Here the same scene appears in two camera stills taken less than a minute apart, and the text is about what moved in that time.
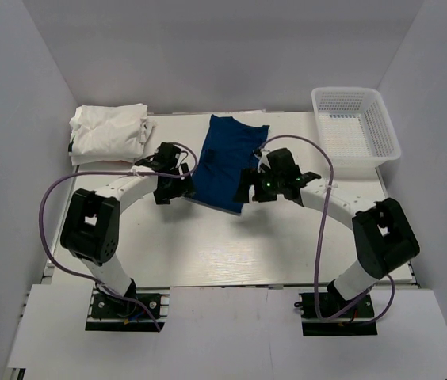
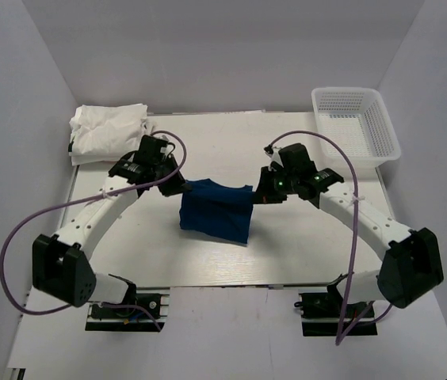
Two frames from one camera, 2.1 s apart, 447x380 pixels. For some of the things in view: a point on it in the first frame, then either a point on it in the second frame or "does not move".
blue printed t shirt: x=229 y=148 -> x=217 y=210
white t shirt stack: x=108 y=133 does not move
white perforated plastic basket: x=355 y=127 does not move
